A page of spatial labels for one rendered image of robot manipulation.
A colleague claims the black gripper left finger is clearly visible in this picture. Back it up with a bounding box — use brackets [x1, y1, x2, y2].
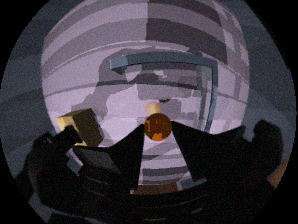
[72, 124, 145, 190]

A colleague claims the brown ball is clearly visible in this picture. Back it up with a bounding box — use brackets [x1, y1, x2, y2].
[144, 113, 173, 141]

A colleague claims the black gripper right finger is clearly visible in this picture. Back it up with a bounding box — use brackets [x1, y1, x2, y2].
[170, 121, 246, 183]

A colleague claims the translucent tan ball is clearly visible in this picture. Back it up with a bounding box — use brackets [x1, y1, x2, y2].
[146, 101, 161, 116]

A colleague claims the clear l-shaped low wall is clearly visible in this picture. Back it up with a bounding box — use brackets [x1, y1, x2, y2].
[113, 61, 213, 132]
[109, 51, 218, 133]

